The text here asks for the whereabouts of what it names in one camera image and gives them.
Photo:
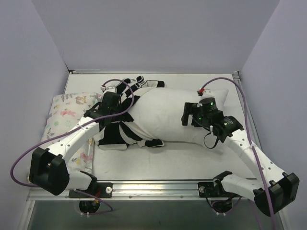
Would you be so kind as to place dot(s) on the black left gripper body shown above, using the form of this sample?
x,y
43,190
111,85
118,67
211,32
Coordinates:
x,y
111,100

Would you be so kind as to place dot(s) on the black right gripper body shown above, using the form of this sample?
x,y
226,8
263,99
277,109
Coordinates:
x,y
188,113

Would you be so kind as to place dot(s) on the white pillow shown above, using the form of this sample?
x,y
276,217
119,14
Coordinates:
x,y
160,110

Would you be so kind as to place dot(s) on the black white checkered pillowcase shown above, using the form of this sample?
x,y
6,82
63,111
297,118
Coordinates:
x,y
124,130

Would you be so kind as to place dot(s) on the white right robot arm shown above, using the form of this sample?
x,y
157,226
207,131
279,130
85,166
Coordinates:
x,y
273,188

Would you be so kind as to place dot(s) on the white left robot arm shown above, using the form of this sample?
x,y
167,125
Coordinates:
x,y
49,169

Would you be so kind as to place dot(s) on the floral animal print pillow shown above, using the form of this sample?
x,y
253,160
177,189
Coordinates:
x,y
65,112

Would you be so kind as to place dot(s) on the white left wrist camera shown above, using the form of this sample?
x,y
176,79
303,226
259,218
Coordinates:
x,y
110,89

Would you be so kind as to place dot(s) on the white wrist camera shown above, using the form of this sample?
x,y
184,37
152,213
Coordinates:
x,y
110,89
204,92

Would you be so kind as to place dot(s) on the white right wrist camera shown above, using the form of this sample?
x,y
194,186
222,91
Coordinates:
x,y
204,92

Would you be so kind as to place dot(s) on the aluminium right side rail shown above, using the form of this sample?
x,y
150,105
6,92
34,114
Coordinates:
x,y
246,111

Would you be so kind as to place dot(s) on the aluminium rail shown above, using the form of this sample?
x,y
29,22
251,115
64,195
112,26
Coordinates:
x,y
246,111
157,190

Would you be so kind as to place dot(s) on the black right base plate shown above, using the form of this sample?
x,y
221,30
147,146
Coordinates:
x,y
207,189

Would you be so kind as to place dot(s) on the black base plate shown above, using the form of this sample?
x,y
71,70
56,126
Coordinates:
x,y
207,189
98,189

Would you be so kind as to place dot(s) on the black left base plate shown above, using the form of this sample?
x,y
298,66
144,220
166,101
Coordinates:
x,y
98,189

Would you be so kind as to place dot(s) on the aluminium front rail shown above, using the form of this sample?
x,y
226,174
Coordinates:
x,y
157,190

